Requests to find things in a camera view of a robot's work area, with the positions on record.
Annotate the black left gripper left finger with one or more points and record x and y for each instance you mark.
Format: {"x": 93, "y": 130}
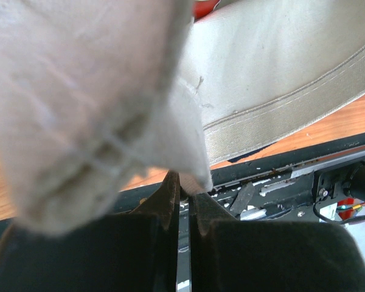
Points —
{"x": 136, "y": 251}

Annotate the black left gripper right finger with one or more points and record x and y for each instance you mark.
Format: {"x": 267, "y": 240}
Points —
{"x": 227, "y": 254}

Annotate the cream canvas tote bag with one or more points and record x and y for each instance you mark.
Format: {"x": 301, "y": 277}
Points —
{"x": 93, "y": 93}

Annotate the red soda can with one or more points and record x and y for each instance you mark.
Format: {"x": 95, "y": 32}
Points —
{"x": 202, "y": 8}

